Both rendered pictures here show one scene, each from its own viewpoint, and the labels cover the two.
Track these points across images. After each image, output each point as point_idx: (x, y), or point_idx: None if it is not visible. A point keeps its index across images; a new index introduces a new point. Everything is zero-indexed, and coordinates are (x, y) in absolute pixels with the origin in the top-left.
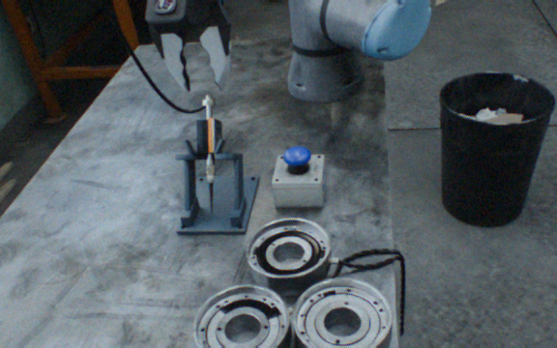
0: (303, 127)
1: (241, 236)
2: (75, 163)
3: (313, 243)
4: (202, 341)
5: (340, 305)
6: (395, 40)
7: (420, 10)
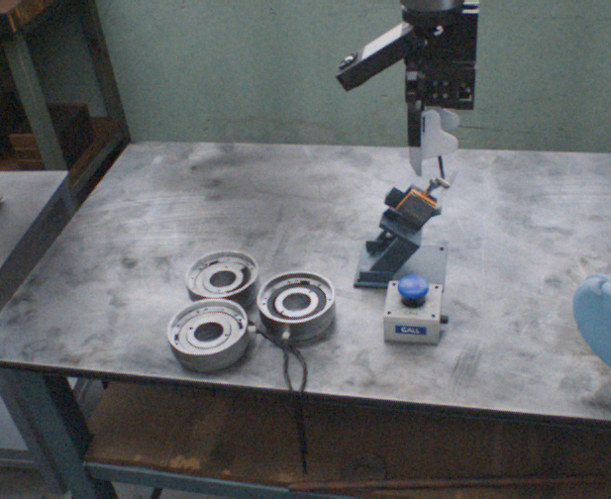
0: (558, 328)
1: (351, 284)
2: (484, 167)
3: (305, 318)
4: (218, 260)
5: (224, 332)
6: (588, 326)
7: None
